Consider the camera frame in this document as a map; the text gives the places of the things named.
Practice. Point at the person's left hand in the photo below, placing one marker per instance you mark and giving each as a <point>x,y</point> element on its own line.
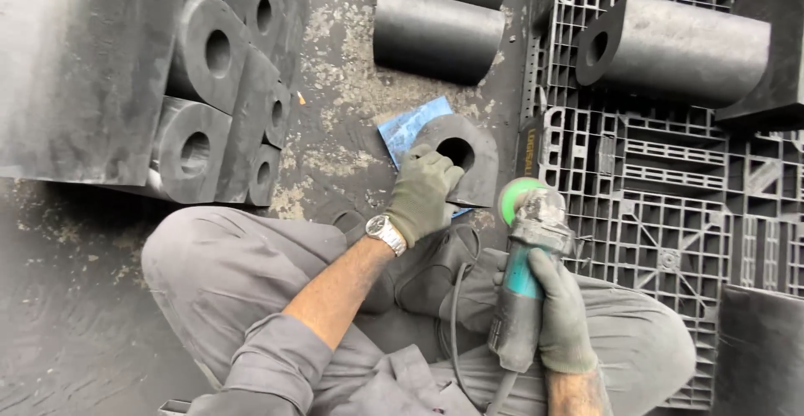
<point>422,193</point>

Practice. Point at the person's right hand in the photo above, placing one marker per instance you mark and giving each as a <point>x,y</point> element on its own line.
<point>565,315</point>

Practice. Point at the person's left fingers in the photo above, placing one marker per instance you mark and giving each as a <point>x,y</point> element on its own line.
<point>434,160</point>

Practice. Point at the short black rubber fender piece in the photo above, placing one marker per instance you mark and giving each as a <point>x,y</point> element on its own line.
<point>477,174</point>

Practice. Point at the teal angle grinder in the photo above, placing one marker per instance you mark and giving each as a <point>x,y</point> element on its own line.
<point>524,259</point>

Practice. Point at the blue sheet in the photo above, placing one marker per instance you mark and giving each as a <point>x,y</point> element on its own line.
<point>405,128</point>

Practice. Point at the silver wristwatch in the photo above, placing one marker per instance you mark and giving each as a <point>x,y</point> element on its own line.
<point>386,232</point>

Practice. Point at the stack of black rubber fenders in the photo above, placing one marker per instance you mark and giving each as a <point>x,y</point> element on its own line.
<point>213,89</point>

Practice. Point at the black plastic pallet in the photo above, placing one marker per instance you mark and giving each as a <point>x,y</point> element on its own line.
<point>666,215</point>

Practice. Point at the person's grey trousers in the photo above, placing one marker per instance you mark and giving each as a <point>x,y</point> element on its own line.
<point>226,278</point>

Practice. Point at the person's grey jacket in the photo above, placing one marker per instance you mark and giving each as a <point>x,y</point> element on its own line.
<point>276,372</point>

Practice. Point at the large black rubber slab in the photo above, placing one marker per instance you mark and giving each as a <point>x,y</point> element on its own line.
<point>81,64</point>

